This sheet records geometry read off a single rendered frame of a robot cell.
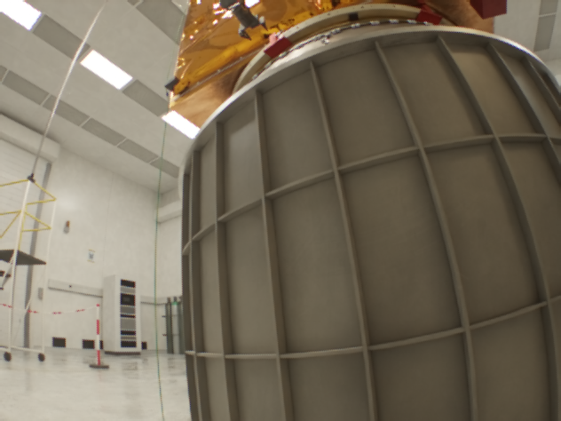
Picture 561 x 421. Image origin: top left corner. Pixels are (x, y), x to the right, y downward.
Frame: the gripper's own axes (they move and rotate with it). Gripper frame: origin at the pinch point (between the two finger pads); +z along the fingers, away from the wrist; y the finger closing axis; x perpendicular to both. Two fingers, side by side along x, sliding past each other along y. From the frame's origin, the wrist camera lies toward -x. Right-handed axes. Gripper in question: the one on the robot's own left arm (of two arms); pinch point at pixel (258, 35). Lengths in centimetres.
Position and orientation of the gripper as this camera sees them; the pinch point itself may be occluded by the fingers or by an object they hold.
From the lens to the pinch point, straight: 160.8
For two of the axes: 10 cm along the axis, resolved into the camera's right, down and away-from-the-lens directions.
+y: -8.7, 2.7, 4.2
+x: 1.0, 9.2, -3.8
